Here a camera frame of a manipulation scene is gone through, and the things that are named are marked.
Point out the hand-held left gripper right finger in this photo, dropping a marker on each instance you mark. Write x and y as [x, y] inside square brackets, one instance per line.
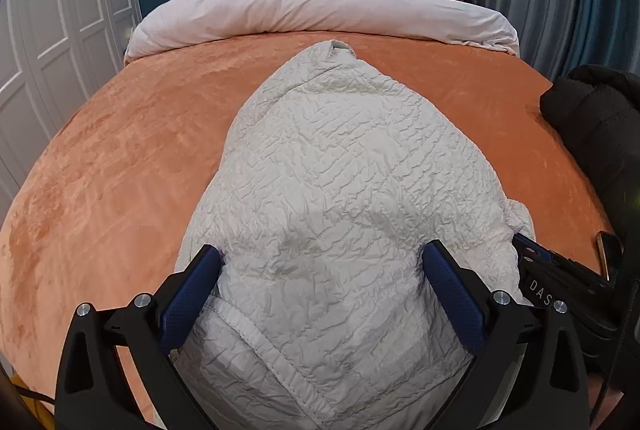
[455, 295]

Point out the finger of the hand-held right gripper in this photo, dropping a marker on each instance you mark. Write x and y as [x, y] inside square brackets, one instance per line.
[545, 262]

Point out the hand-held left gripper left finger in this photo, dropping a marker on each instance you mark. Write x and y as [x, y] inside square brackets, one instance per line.
[190, 295]

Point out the white quilted jacket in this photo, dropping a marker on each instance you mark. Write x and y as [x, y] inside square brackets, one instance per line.
[340, 159]

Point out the dark smartphone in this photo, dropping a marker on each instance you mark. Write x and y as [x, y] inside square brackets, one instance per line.
[607, 255]

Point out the black padded jacket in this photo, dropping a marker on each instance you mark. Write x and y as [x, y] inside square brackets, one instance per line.
[595, 124]

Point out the orange bed sheet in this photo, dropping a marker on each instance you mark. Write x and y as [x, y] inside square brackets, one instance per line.
[125, 159]

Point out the white wardrobe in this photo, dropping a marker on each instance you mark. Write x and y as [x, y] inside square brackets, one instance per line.
[45, 34]

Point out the pale pink duvet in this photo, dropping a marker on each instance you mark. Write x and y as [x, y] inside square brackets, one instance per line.
[300, 4]

